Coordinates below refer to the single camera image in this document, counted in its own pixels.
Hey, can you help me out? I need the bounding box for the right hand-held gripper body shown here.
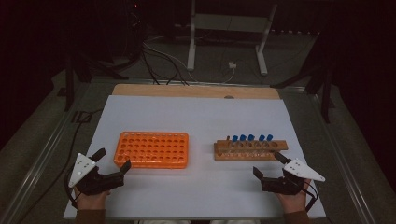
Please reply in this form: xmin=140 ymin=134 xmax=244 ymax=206
xmin=261 ymin=157 xmax=327 ymax=197

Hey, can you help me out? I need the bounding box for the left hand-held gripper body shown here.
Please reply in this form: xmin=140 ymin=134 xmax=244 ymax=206
xmin=67 ymin=152 xmax=126 ymax=197

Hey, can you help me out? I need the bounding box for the wooden tube rack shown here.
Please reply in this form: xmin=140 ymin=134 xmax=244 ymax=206
xmin=213 ymin=134 xmax=290 ymax=161

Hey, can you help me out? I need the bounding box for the orange plastic tube rack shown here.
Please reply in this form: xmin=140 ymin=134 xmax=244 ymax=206
xmin=113 ymin=131 xmax=191 ymax=170

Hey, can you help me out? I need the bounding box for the person's left hand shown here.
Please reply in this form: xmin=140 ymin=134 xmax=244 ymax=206
xmin=74 ymin=186 xmax=112 ymax=212

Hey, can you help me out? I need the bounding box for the person's right hand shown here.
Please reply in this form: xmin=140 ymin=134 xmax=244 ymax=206
xmin=275 ymin=178 xmax=313 ymax=216

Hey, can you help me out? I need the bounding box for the black tripod stand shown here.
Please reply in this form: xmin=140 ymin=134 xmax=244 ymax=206
xmin=270 ymin=60 xmax=337 ymax=125
xmin=62 ymin=50 xmax=131 ymax=113

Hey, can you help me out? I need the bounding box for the white table sheet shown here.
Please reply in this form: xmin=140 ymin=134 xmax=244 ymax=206
xmin=63 ymin=94 xmax=327 ymax=220

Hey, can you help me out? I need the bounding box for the black equipment rack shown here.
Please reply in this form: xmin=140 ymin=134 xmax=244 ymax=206
xmin=123 ymin=0 xmax=148 ymax=62

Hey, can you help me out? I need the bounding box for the grey metal stand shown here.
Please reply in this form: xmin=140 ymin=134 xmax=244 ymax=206
xmin=186 ymin=0 xmax=278 ymax=77

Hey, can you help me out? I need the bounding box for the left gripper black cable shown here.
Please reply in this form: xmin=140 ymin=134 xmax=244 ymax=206
xmin=64 ymin=170 xmax=78 ymax=210

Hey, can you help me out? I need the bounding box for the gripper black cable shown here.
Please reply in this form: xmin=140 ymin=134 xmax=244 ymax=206
xmin=64 ymin=170 xmax=78 ymax=210
xmin=304 ymin=181 xmax=319 ymax=214

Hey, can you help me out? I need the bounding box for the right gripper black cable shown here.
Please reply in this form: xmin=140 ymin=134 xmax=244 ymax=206
xmin=304 ymin=181 xmax=319 ymax=214

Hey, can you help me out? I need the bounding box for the long black floor cable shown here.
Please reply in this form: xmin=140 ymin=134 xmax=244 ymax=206
xmin=17 ymin=107 xmax=106 ymax=224

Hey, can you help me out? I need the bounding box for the aluminium frame rail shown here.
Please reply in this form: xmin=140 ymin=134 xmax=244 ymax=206
xmin=0 ymin=82 xmax=94 ymax=224
xmin=306 ymin=91 xmax=378 ymax=224

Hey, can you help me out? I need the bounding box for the white floor cable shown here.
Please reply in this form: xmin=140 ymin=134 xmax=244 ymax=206
xmin=143 ymin=36 xmax=236 ymax=84

